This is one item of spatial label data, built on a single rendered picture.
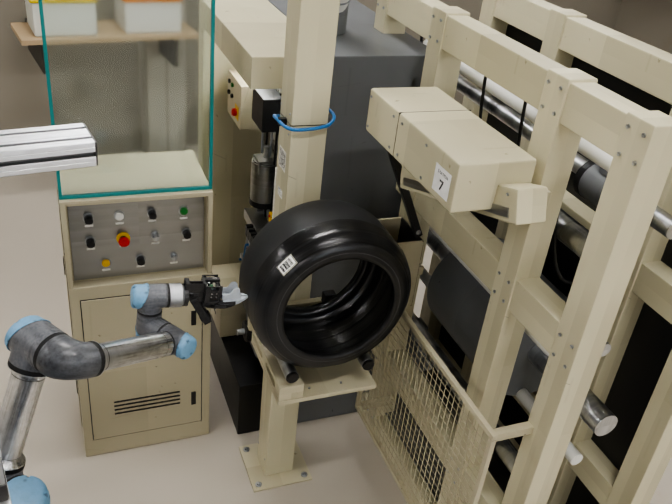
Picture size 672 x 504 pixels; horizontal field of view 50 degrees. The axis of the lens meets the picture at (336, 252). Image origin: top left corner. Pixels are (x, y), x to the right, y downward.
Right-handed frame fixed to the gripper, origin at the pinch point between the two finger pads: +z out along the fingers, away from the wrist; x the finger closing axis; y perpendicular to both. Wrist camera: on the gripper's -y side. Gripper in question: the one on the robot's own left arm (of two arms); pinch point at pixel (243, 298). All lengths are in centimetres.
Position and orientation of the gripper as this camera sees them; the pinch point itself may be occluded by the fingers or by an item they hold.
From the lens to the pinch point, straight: 237.0
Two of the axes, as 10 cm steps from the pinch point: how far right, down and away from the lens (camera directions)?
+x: -3.5, -5.2, 7.8
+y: 2.1, -8.6, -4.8
